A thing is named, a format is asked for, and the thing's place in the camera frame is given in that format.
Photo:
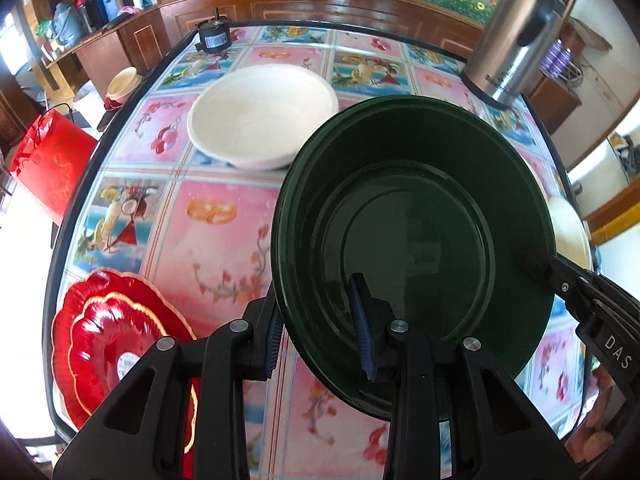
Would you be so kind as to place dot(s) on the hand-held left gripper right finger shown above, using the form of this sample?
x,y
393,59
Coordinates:
x,y
362,330

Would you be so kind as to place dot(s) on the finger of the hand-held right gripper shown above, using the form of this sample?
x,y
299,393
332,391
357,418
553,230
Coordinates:
x,y
532,260

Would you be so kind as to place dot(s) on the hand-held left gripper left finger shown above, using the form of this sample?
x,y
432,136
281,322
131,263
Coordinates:
x,y
273,345

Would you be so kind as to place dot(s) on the cream plastic bowl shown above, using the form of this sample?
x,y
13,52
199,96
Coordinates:
x,y
570,230

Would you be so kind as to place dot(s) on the dark green plastic bowl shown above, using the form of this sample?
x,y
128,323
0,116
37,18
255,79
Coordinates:
x,y
425,200

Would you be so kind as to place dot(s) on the labelled red glass plate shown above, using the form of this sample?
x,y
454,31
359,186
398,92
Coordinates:
x,y
105,340

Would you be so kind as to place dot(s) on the white paper bowl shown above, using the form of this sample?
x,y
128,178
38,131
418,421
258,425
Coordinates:
x,y
260,115

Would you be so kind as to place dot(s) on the stacked bowls on stool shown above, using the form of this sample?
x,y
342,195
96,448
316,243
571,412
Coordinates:
x,y
122,85

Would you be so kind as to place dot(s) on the wooden side cabinet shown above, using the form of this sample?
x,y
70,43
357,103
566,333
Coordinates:
x,y
555,105

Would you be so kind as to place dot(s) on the printed floral tablecloth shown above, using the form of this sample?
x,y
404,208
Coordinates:
x,y
210,200

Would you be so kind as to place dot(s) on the purple spray can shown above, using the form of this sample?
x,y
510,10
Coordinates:
x,y
552,57
566,62

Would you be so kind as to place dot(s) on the stainless steel thermos kettle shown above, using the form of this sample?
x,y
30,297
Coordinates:
x,y
515,35

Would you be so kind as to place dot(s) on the dark wooden side table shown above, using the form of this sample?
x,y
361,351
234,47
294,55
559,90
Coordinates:
x,y
107,121

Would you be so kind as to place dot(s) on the red paper bag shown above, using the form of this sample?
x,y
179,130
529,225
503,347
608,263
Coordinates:
x,y
55,170

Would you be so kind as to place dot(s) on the small red plate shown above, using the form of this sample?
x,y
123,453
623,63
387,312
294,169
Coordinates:
x,y
112,104

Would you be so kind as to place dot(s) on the small black motor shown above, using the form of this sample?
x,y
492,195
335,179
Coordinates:
x,y
215,37

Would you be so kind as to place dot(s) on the pink cloth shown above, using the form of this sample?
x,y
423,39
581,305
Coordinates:
x,y
128,11

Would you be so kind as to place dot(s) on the grey jug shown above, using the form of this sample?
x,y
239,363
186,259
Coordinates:
x,y
66,22

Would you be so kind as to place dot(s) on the black appliance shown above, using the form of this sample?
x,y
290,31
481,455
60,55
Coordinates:
x,y
95,2

